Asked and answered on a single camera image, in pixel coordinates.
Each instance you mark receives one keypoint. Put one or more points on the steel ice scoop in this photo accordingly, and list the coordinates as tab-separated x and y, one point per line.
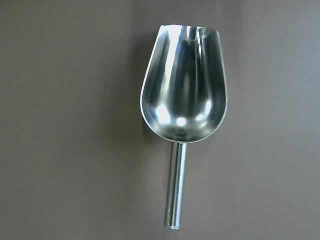
183	98

